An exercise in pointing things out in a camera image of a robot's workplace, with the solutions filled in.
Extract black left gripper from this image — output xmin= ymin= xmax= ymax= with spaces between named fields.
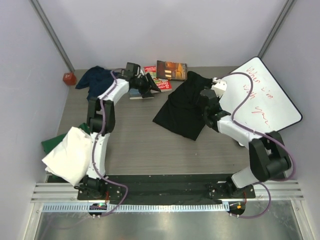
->
xmin=134 ymin=73 xmax=162 ymax=99

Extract red cover book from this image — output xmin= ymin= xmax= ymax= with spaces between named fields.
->
xmin=143 ymin=65 xmax=172 ymax=93

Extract black t shirt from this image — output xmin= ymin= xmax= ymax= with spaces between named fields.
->
xmin=152 ymin=71 xmax=213 ymax=141

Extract dark cover paperback book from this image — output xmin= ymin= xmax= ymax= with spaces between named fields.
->
xmin=156 ymin=60 xmax=188 ymax=81

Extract white dry-erase board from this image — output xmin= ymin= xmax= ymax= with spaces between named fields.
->
xmin=219 ymin=56 xmax=303 ymax=134

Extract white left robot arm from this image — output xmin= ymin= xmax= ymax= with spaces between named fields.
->
xmin=76 ymin=62 xmax=161 ymax=200

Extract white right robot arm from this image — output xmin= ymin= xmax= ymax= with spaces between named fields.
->
xmin=197 ymin=89 xmax=293 ymax=198

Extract blue 1984 paperback book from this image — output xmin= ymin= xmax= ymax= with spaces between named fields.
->
xmin=128 ymin=88 xmax=142 ymax=100

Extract navy blue t shirt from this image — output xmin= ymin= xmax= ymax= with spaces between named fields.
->
xmin=75 ymin=66 xmax=114 ymax=101

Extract small red cube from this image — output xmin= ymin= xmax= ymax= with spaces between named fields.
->
xmin=62 ymin=72 xmax=77 ymax=86

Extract white folded t shirt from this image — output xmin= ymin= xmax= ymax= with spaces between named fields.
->
xmin=42 ymin=127 xmax=92 ymax=186

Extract green t shirt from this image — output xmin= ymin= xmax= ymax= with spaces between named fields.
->
xmin=41 ymin=123 xmax=90 ymax=155

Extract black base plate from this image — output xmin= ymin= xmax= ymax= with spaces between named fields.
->
xmin=72 ymin=174 xmax=256 ymax=205

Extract white perforated cable rail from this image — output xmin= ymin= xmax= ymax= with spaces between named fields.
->
xmin=42 ymin=202 xmax=230 ymax=213

